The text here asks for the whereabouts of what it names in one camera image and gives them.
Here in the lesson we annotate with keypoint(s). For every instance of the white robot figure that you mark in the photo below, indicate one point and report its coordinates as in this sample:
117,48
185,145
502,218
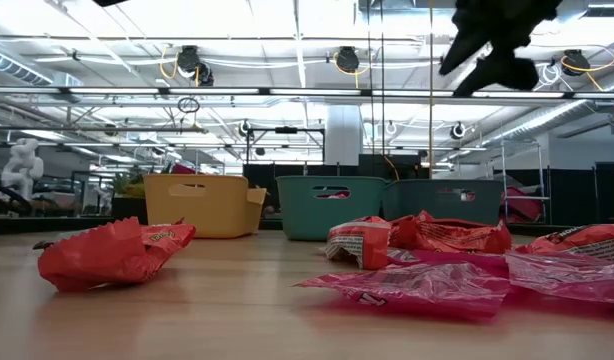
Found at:
22,165

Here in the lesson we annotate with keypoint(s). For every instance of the dark blue plastic bin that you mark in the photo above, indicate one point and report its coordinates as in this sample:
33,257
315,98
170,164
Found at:
447,210

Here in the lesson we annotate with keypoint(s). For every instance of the metal rack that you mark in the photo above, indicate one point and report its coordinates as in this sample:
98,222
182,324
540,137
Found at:
503,165

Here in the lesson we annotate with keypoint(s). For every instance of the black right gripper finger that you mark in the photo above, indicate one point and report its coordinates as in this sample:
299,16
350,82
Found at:
507,72
467,50

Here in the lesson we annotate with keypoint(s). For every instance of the red storage bin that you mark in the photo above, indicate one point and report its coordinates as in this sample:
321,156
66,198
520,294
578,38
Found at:
184,170
524,207

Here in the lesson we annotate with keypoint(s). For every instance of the black gantry frame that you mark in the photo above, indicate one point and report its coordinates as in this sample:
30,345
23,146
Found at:
287,130

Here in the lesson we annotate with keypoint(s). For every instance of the yellow plastic bin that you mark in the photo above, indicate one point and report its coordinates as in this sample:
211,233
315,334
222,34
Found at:
202,215

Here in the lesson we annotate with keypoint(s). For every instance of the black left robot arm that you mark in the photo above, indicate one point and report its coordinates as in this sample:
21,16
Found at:
109,2

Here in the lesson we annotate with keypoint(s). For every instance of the orange Reese's candy pack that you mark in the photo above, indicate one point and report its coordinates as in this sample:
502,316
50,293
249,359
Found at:
452,235
112,260
577,237
367,245

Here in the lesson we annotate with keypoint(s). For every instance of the teal plastic bin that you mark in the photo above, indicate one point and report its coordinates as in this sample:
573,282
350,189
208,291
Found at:
332,220

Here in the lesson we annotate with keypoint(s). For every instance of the potted succulent plant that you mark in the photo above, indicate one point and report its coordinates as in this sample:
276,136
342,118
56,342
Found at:
129,187

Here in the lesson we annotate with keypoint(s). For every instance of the red Twizzlers candy pack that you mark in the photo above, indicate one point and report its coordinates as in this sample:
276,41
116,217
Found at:
462,257
412,290
572,277

